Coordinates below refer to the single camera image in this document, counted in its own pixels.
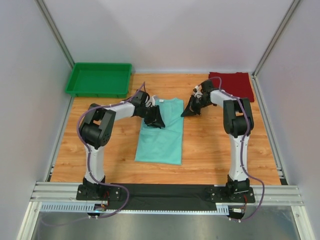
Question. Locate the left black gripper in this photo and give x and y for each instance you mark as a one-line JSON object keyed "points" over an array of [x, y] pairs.
{"points": [[155, 120]]}

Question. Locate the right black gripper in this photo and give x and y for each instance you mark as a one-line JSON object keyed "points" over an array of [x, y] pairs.
{"points": [[190, 110]]}

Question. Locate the teal t shirt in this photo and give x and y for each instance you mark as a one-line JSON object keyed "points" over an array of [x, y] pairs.
{"points": [[163, 145]]}

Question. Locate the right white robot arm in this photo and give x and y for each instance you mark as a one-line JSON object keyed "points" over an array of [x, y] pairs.
{"points": [[237, 123]]}

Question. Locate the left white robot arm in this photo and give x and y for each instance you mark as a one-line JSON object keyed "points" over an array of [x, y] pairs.
{"points": [[96, 126]]}

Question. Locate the folded dark red t shirt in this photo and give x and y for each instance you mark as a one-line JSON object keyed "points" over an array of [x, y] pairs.
{"points": [[237, 84]]}

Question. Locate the black base mat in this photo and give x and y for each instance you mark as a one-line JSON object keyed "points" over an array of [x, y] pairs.
{"points": [[175, 196]]}

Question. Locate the green plastic tray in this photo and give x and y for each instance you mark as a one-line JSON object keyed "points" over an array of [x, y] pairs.
{"points": [[99, 80]]}

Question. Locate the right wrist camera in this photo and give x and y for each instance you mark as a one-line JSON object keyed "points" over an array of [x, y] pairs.
{"points": [[204, 88]]}

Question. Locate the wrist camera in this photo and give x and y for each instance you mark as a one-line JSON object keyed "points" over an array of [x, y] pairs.
{"points": [[143, 99], [204, 88]]}

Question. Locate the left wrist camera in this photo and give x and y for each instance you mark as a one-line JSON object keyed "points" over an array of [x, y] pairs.
{"points": [[143, 99]]}

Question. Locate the grey slotted cable duct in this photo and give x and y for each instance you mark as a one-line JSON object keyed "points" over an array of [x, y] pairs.
{"points": [[99, 208]]}

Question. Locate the aluminium front rail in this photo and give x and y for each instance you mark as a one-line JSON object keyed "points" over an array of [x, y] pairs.
{"points": [[274, 195]]}

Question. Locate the right aluminium frame post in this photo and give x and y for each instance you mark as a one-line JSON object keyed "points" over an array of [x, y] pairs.
{"points": [[277, 35]]}

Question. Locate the aluminium frame post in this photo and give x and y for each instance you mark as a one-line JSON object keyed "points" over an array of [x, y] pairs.
{"points": [[55, 31], [277, 35]]}

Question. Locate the left aluminium frame post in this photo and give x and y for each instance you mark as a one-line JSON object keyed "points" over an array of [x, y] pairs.
{"points": [[55, 31]]}

